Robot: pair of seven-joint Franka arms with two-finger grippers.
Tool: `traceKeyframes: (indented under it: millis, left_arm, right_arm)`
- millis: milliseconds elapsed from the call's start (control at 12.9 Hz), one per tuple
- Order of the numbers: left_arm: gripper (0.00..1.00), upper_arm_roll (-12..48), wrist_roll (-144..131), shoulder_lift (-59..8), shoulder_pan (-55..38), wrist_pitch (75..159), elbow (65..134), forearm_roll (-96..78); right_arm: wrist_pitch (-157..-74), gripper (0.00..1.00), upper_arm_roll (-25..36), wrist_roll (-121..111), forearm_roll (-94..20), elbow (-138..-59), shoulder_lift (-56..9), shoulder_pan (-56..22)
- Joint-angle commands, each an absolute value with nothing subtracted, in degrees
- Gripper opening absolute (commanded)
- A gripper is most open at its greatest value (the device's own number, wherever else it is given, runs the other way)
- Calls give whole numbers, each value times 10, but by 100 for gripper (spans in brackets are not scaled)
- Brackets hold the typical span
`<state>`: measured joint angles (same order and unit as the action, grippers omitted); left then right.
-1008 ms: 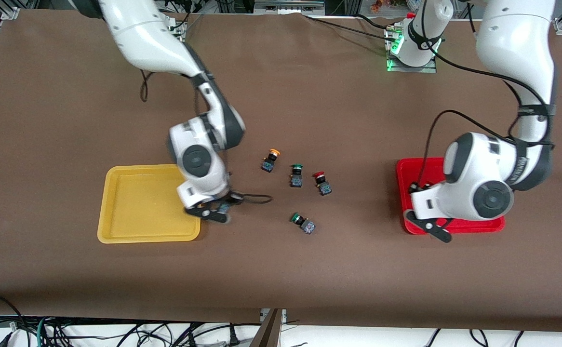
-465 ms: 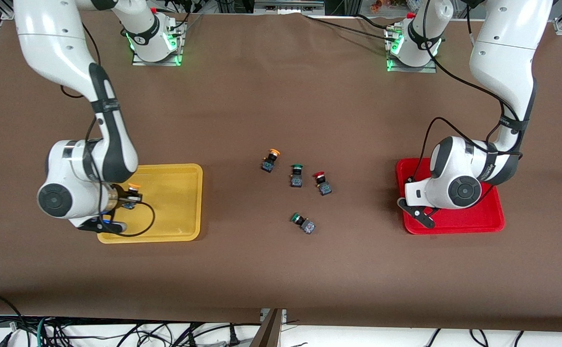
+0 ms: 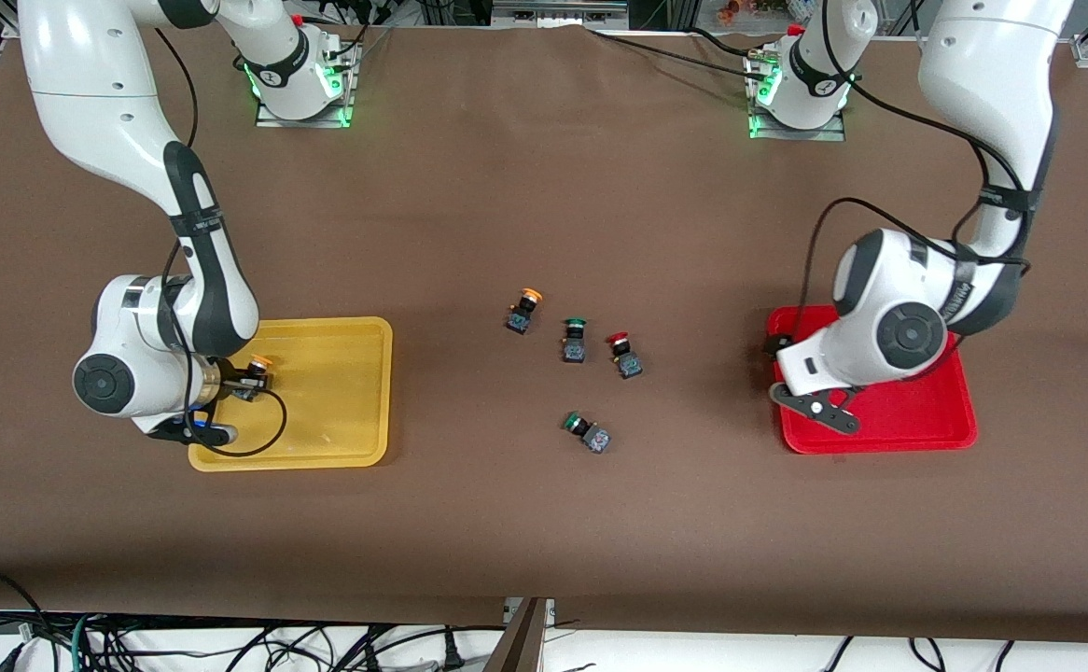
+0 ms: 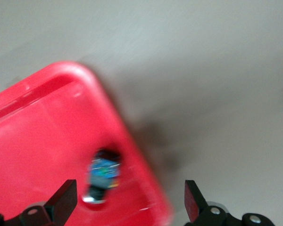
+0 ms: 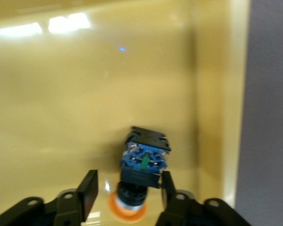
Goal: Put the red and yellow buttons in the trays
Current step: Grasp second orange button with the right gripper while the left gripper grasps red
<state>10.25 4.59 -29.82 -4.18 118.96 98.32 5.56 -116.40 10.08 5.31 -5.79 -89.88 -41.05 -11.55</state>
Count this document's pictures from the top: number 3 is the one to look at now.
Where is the yellow push button switch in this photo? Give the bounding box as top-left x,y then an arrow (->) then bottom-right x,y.
238,355 -> 274,402
505,287 -> 545,335

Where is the red plastic tray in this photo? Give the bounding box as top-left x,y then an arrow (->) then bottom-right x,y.
766,305 -> 979,455

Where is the yellow plastic tray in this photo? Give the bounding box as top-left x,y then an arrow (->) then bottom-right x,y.
188,316 -> 394,472

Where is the brown table cover cloth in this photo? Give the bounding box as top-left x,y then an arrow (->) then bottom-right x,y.
0,26 -> 1088,645

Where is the red push button switch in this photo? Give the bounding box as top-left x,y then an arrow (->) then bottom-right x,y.
606,330 -> 645,380

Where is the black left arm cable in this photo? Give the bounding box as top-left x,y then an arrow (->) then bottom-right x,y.
803,65 -> 1035,314

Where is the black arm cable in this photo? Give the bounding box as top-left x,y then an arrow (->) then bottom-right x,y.
803,65 -> 1035,314
152,26 -> 289,458

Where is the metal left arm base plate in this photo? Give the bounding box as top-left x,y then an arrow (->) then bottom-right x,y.
745,51 -> 849,142

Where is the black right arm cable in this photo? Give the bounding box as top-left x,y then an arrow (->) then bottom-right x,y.
152,26 -> 289,458

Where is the black table cable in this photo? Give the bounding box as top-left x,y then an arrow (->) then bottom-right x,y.
586,28 -> 769,83

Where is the brown wooden post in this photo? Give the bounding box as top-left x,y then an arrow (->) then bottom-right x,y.
483,597 -> 547,672

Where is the aluminium frame profile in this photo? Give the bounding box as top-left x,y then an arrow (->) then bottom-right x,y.
493,0 -> 631,28

